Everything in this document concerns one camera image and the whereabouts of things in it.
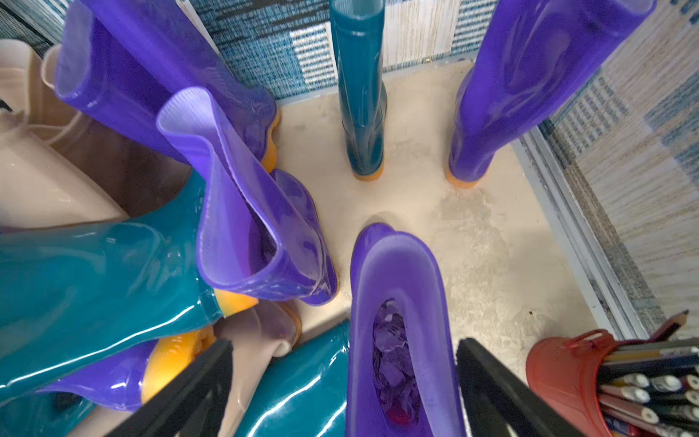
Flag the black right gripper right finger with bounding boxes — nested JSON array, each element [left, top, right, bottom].
[[456, 338, 582, 436]]

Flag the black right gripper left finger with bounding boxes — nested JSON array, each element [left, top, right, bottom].
[[109, 339, 234, 436]]

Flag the teal boot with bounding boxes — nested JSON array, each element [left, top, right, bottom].
[[1, 393, 96, 436], [236, 320, 350, 436], [1, 175, 252, 402], [329, 0, 388, 181]]

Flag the red pencil bucket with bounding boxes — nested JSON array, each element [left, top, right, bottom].
[[525, 329, 618, 436]]

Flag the purple boot lying in pile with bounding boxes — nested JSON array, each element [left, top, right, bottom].
[[40, 326, 216, 413]]

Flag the beige boot lying in pile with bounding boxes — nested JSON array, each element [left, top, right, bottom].
[[67, 299, 303, 437]]

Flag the beige boot standing front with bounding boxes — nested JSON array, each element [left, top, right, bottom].
[[0, 108, 192, 231]]

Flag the beige boot back right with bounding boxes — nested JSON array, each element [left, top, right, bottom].
[[40, 43, 88, 132]]

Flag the beige boot back left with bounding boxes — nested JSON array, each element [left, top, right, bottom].
[[1, 39, 44, 117]]

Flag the teal boot standing back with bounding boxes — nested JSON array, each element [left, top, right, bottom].
[[329, 0, 388, 181]]

